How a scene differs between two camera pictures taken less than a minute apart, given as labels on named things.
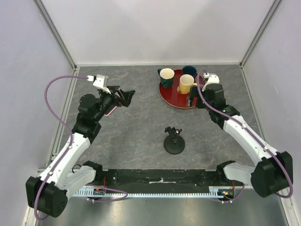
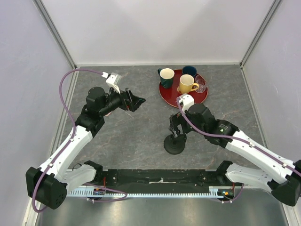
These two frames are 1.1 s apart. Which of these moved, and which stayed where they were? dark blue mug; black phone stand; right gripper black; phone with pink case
Moved: right gripper black
Stayed: dark blue mug; phone with pink case; black phone stand
